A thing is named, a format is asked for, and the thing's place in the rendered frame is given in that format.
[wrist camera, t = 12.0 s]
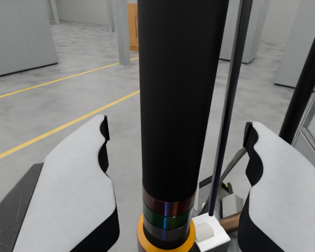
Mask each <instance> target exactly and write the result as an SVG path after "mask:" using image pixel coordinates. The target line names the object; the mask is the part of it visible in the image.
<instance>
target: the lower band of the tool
mask: <svg viewBox="0 0 315 252"><path fill-rule="evenodd" d="M143 221H144V220H143V214H142V215H141V216H140V218H139V221H138V224H137V236H138V240H139V242H140V244H141V246H142V247H143V248H144V250H145V251H146V252H188V251H189V250H190V249H191V247H192V246H193V244H194V241H195V236H196V228H195V224H194V221H193V219H192V218H191V224H190V233H189V236H188V239H187V240H186V242H185V243H184V244H183V245H181V246H180V247H178V248H175V249H171V250H164V249H160V248H157V247H155V246H153V245H152V244H151V243H150V242H149V241H148V240H147V238H146V237H145V234H144V231H143Z"/></svg>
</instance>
